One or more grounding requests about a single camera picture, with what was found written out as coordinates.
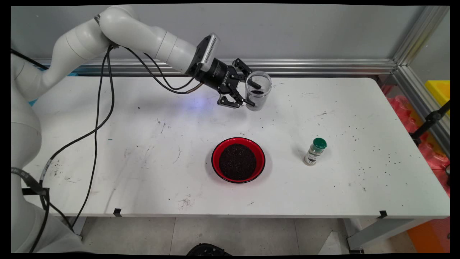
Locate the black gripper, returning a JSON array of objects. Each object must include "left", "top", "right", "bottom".
[{"left": 196, "top": 58, "right": 262, "bottom": 109}]

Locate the clear plastic jar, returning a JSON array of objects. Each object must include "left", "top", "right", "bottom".
[{"left": 244, "top": 71, "right": 272, "bottom": 112}]

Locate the black seeds heap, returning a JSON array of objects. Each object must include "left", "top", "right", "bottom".
[{"left": 219, "top": 144, "right": 257, "bottom": 180}]

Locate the red bowl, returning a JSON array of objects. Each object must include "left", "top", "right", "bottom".
[{"left": 211, "top": 137, "right": 266, "bottom": 184}]

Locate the green capped spice bottle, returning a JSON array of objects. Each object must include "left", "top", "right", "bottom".
[{"left": 304, "top": 137, "right": 327, "bottom": 166}]

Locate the pink plastic bag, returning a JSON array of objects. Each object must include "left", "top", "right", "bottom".
[{"left": 381, "top": 85, "right": 450, "bottom": 196}]

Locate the black round floor object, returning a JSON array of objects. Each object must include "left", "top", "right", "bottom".
[{"left": 186, "top": 244, "right": 232, "bottom": 256}]

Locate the black stand pole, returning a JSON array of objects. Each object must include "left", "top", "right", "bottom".
[{"left": 410, "top": 101, "right": 450, "bottom": 146}]

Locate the yellow foam block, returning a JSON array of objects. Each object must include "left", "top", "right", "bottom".
[{"left": 425, "top": 80, "right": 450, "bottom": 115}]

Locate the grey table leg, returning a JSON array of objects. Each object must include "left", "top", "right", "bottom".
[
  {"left": 343, "top": 218, "right": 432, "bottom": 253},
  {"left": 72, "top": 217, "right": 87, "bottom": 240}
]

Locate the orange foam floor mat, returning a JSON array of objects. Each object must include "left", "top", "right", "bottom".
[{"left": 406, "top": 218, "right": 450, "bottom": 253}]

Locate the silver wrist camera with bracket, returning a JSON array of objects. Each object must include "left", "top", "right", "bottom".
[{"left": 194, "top": 33, "right": 220, "bottom": 74}]

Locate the long aluminium frame rail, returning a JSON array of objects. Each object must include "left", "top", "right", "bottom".
[{"left": 34, "top": 59, "right": 399, "bottom": 78}]

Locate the black camera cable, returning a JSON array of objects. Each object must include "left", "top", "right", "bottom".
[{"left": 72, "top": 45, "right": 202, "bottom": 231}]

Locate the short aluminium frame rail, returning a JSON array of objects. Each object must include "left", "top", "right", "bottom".
[{"left": 394, "top": 66, "right": 450, "bottom": 156}]

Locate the aluminium frame post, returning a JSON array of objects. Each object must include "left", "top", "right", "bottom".
[{"left": 392, "top": 5, "right": 450, "bottom": 67}]

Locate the thin black cord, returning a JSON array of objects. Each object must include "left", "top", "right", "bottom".
[{"left": 11, "top": 49, "right": 47, "bottom": 71}]

